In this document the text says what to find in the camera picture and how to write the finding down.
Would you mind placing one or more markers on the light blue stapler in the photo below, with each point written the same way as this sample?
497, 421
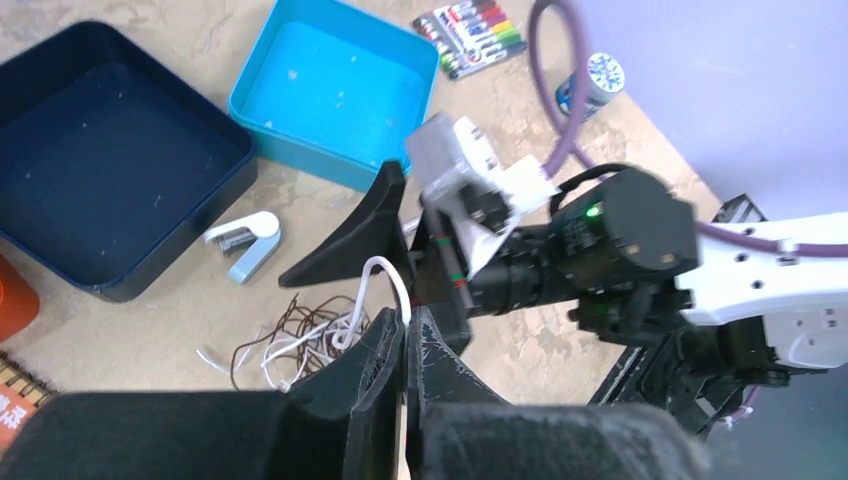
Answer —
255, 237

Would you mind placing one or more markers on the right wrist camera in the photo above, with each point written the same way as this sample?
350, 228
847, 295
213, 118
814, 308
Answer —
460, 175

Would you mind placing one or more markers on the blue white round tin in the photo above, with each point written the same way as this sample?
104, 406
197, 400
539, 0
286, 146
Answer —
606, 80

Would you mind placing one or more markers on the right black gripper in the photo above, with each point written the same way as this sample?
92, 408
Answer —
520, 275

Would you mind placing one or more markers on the dark blue tray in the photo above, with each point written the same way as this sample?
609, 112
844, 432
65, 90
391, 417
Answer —
111, 164

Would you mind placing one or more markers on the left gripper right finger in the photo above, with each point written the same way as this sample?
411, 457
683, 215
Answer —
457, 427

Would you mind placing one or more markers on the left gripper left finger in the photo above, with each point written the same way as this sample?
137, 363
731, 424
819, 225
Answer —
344, 421

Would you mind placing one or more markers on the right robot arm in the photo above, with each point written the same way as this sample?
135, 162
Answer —
707, 313

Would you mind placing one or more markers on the orange tray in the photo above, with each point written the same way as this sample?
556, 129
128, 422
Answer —
20, 304

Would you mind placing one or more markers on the marker pen pack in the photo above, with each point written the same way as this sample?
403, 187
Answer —
470, 36

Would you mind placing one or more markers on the orange notebook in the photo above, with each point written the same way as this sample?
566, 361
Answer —
22, 394

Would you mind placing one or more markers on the light blue tray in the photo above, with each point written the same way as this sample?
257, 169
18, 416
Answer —
333, 91

